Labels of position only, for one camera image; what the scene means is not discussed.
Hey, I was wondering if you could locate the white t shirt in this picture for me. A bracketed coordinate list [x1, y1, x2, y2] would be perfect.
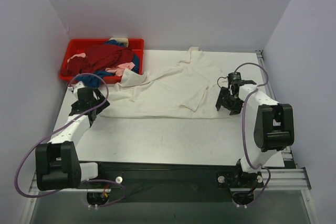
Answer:
[101, 50, 229, 119]

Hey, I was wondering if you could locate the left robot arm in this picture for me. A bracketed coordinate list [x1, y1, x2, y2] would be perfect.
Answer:
[35, 87, 110, 191]

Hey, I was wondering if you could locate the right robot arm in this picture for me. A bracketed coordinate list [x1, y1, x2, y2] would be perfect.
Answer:
[215, 72, 295, 186]

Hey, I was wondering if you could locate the blue garment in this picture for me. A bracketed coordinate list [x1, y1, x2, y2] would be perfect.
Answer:
[73, 41, 138, 88]

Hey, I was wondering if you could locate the dark red garment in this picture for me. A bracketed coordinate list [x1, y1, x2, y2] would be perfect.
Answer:
[60, 44, 135, 77]

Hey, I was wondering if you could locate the red plastic bin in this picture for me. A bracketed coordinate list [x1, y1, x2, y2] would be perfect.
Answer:
[59, 38, 144, 82]

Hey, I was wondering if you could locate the beige garment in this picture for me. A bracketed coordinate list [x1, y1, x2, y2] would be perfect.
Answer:
[109, 37, 129, 47]

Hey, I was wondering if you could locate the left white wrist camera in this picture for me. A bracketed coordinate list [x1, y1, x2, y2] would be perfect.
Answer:
[67, 81, 86, 98]

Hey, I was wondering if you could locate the aluminium side rail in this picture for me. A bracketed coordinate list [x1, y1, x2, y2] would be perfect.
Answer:
[255, 49, 293, 161]

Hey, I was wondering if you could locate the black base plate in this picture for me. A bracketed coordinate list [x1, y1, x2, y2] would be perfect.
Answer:
[80, 162, 264, 205]

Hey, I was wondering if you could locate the aluminium front rail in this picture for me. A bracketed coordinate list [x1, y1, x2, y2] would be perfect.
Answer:
[28, 168, 312, 194]

